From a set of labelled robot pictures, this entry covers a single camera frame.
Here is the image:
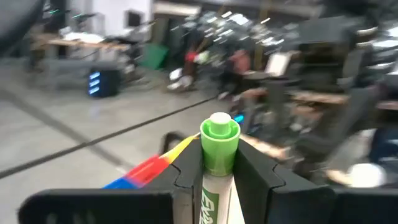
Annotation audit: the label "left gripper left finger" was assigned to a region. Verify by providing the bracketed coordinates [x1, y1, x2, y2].
[143, 138, 205, 224]

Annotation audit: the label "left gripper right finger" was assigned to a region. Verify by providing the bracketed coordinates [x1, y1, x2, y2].
[233, 139, 318, 224]

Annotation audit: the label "light green Expo marker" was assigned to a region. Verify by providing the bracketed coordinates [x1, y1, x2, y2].
[198, 111, 246, 224]

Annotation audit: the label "yellow plastic basket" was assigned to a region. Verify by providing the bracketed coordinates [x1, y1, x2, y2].
[159, 133, 201, 165]

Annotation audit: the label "red plastic basket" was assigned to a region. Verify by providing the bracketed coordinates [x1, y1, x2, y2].
[124, 154, 171, 189]

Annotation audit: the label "blue plastic basket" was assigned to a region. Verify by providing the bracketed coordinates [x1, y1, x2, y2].
[102, 176, 139, 190]

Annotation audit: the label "computer tower blue lights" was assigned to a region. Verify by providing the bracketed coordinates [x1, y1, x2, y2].
[88, 67, 121, 98]

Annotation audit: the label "person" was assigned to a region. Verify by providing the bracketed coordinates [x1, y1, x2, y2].
[228, 49, 252, 77]

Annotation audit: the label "green box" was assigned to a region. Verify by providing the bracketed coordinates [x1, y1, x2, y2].
[139, 42, 170, 71]

